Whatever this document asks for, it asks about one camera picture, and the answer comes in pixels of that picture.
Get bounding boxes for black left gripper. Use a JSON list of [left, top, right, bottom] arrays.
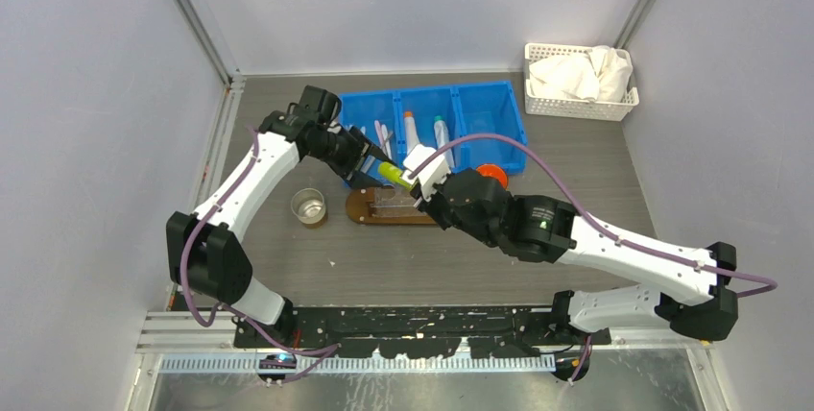
[[308, 127, 395, 188]]

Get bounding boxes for yellow-green toothpaste tube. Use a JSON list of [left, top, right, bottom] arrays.
[[377, 161, 413, 191]]

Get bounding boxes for orange plastic mug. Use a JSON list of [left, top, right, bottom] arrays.
[[476, 163, 509, 189]]

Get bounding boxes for brown wooden oval tray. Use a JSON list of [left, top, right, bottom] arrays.
[[345, 186, 436, 226]]

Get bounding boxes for clear textured toothbrush holder rack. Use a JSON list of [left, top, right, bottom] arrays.
[[364, 185, 423, 218]]

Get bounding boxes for white toothpaste tube orange cap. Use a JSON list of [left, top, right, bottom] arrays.
[[403, 110, 420, 153]]

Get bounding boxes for blue plastic divided bin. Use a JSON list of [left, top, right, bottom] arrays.
[[339, 81, 528, 165]]

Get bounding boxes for silver metal cup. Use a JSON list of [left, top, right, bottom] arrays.
[[290, 188, 328, 229]]

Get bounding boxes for white toothpaste tube green cap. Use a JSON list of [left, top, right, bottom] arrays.
[[433, 115, 455, 170]]

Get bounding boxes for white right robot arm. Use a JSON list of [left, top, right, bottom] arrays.
[[412, 169, 739, 345]]

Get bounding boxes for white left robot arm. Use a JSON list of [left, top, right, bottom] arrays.
[[166, 85, 389, 348]]

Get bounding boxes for white toothbrush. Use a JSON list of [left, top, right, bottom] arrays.
[[381, 123, 394, 157]]

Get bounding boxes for pink toothbrush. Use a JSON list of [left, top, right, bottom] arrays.
[[374, 120, 387, 147]]

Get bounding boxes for white plastic basket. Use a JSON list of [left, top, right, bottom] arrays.
[[524, 42, 639, 122]]

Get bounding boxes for white crumpled cloth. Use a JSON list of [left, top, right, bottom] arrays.
[[529, 45, 634, 103]]

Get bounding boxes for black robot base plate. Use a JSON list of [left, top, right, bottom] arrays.
[[232, 305, 585, 359]]

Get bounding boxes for aluminium frame rail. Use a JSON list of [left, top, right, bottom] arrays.
[[173, 0, 240, 90]]

